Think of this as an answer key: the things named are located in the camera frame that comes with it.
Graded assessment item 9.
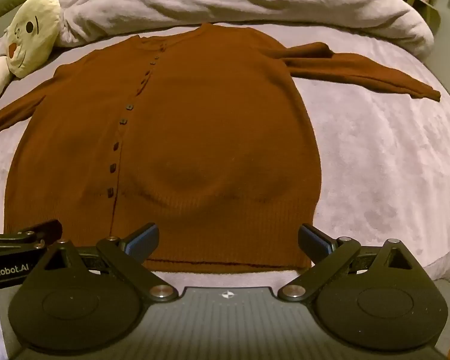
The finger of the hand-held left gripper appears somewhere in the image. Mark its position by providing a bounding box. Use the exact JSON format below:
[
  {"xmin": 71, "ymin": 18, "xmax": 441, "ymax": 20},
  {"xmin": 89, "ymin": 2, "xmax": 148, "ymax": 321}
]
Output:
[{"xmin": 0, "ymin": 219, "xmax": 63, "ymax": 251}]

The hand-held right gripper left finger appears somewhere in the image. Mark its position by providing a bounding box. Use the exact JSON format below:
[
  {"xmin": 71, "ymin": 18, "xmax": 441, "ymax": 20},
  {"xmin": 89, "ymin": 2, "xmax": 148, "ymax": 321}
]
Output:
[{"xmin": 30, "ymin": 222, "xmax": 179, "ymax": 303}]

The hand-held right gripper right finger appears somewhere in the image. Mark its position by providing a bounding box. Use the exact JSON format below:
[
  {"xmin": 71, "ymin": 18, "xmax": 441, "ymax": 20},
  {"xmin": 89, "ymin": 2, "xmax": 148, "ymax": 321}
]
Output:
[{"xmin": 277, "ymin": 223, "xmax": 434, "ymax": 303}]

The brown button cardigan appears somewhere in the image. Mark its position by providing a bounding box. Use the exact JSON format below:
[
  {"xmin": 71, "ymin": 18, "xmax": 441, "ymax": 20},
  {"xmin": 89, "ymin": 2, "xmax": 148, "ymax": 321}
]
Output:
[{"xmin": 0, "ymin": 22, "xmax": 442, "ymax": 275}]

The lavender bed sheet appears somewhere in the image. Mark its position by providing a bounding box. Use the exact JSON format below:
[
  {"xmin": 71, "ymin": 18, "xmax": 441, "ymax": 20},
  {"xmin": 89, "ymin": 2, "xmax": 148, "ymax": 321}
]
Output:
[{"xmin": 0, "ymin": 22, "xmax": 450, "ymax": 286}]

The cream plush toy head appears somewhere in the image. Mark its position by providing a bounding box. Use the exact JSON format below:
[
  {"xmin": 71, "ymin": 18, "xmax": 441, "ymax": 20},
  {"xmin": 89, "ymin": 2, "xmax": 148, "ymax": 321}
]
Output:
[{"xmin": 5, "ymin": 0, "xmax": 62, "ymax": 80}]

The lavender duvet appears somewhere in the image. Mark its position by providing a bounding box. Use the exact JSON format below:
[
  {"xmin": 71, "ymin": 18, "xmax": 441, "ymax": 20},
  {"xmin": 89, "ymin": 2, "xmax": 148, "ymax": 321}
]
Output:
[{"xmin": 55, "ymin": 0, "xmax": 435, "ymax": 59}]

